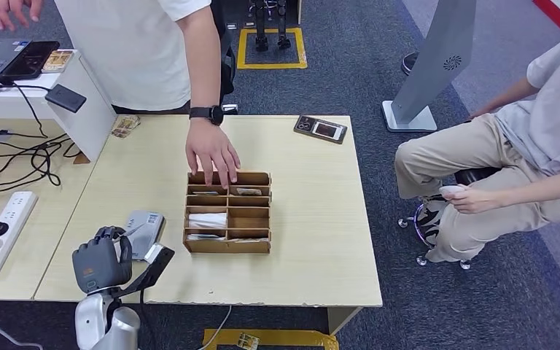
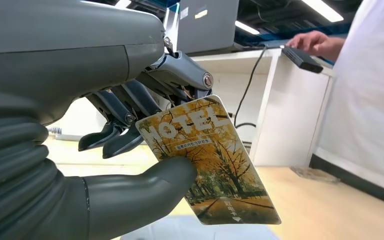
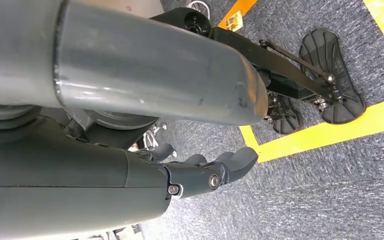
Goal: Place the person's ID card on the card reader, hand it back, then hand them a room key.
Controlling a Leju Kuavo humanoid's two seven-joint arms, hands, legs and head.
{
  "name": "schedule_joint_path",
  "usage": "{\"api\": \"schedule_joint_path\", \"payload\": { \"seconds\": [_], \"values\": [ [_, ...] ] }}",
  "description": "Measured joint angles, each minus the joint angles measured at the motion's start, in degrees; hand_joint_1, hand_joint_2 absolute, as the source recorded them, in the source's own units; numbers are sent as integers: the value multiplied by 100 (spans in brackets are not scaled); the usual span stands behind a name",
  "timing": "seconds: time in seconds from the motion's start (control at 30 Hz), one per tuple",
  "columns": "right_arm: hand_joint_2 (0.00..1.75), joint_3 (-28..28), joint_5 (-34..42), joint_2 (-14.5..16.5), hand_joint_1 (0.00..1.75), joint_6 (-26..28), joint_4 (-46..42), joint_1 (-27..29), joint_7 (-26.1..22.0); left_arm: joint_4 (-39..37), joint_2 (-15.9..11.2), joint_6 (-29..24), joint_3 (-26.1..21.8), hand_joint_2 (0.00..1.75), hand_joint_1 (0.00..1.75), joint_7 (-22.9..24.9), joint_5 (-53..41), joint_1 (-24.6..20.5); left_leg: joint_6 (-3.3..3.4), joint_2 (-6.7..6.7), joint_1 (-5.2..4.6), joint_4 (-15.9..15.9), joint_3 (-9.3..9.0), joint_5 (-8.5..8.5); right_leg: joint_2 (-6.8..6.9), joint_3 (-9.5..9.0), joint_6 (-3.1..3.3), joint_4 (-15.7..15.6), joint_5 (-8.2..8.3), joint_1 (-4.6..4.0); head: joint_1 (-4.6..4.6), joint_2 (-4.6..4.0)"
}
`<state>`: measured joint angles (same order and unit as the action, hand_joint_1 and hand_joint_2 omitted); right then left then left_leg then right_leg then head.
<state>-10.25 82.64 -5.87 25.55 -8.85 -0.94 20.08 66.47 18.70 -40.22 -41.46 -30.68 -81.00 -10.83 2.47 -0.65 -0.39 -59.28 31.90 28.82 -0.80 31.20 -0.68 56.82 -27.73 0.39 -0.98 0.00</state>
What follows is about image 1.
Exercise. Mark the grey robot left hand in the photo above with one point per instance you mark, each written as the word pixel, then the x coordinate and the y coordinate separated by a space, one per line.
pixel 99 265

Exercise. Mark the person's left hand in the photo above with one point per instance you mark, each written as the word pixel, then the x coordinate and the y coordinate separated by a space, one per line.
pixel 210 152
pixel 475 200

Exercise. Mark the person's right hand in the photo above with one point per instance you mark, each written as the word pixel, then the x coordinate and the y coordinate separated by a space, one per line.
pixel 12 9

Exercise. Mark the white paper cup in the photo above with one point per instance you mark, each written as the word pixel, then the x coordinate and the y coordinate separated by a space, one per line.
pixel 450 190

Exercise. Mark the card pile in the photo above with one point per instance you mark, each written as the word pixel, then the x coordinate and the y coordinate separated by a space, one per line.
pixel 125 126

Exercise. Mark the person's left forearm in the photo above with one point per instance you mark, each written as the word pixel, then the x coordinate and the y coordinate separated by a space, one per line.
pixel 203 79
pixel 545 186

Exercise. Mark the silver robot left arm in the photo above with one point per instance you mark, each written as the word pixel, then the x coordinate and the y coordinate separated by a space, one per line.
pixel 116 328

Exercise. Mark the person's right forearm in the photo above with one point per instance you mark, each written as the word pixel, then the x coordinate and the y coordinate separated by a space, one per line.
pixel 507 99

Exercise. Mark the person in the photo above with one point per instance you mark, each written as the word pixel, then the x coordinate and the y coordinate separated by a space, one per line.
pixel 125 48
pixel 502 159

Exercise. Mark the white card stack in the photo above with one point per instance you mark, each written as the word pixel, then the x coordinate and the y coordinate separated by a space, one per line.
pixel 207 220

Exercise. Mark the yellow card stack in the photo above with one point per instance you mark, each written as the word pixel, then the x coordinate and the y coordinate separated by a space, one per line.
pixel 58 62

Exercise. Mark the wooden card organizer box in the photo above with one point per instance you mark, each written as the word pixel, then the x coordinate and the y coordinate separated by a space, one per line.
pixel 248 222

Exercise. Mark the black stool chrome base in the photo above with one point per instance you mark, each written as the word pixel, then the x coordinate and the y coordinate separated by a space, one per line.
pixel 478 176

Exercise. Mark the black wristwatch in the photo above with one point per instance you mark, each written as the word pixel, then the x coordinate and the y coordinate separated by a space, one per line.
pixel 207 114

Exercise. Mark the black office chair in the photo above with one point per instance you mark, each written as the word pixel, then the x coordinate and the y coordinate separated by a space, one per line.
pixel 227 67

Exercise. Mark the white power strip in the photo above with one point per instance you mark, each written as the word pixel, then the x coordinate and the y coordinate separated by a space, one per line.
pixel 0 236

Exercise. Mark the small black box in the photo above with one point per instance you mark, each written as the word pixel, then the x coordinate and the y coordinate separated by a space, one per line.
pixel 66 98

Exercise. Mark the yellow floor tape square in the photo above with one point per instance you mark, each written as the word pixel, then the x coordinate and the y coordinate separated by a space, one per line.
pixel 271 65

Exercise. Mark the black smartphone with case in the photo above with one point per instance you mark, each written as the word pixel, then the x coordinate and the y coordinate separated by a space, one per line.
pixel 319 129

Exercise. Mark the small grey adapter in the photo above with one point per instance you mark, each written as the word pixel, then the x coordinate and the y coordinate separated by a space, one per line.
pixel 1 136

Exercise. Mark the white black humanoid robot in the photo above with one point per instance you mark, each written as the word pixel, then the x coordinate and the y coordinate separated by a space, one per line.
pixel 261 29

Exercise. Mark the grey kiosk stand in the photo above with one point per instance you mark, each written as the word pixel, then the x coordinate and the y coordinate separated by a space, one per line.
pixel 434 58

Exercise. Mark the black shoe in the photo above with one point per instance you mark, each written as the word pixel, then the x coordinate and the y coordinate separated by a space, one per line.
pixel 409 63

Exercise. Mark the beige table leg panel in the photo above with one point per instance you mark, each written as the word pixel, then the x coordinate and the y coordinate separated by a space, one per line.
pixel 343 319

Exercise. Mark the yellow floor tape strip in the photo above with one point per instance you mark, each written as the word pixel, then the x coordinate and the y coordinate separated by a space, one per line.
pixel 285 338

